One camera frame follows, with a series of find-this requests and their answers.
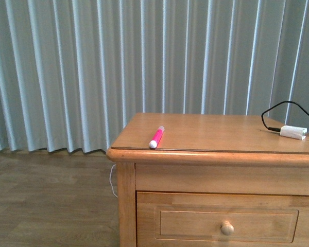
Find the white adapter block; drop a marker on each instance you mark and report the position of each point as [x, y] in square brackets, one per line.
[298, 133]

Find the wooden nightstand cabinet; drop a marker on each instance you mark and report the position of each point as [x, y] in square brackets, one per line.
[205, 154]

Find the pale green pleated curtain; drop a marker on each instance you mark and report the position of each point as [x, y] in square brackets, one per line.
[73, 73]

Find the pink marker white cap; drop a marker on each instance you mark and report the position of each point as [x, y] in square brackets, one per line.
[156, 138]

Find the round wooden drawer knob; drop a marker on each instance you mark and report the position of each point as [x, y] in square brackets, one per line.
[227, 228]

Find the wooden drawer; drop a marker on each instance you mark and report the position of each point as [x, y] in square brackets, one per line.
[190, 219]

